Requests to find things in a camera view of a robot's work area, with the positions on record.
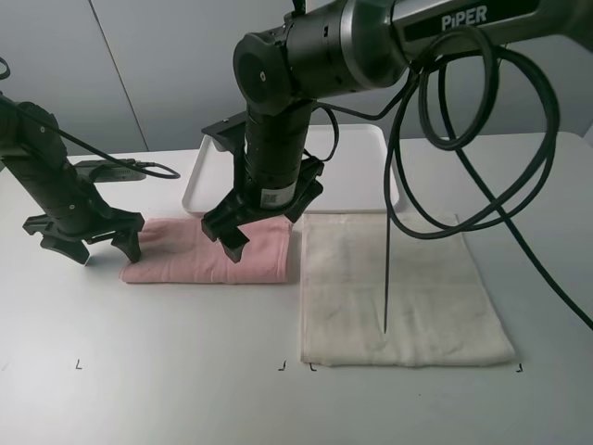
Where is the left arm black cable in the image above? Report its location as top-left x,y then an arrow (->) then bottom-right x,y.
0,55 -> 182,181

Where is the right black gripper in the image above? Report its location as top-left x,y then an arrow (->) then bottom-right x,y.
202,101 -> 323,263

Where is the pink towel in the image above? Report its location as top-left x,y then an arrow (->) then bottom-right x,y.
120,217 -> 293,285

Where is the white plastic tray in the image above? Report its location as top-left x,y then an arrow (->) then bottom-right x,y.
182,124 -> 386,214

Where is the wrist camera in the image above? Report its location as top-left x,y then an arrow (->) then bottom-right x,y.
74,159 -> 146,184
202,111 -> 246,155

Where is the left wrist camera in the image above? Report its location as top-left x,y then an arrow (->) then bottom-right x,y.
74,159 -> 146,184

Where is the cream white towel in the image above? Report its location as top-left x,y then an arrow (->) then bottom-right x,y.
300,213 -> 515,367

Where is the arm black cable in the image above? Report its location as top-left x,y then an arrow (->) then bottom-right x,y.
305,27 -> 593,335
0,55 -> 182,181

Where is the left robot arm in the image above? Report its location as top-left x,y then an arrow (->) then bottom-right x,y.
1,96 -> 145,264

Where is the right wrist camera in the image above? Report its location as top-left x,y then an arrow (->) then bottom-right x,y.
202,111 -> 246,155

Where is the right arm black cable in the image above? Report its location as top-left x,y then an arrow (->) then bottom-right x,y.
305,27 -> 593,335

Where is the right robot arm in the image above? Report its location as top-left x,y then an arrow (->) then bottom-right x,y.
202,1 -> 592,261

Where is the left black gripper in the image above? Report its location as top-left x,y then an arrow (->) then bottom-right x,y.
23,184 -> 143,265

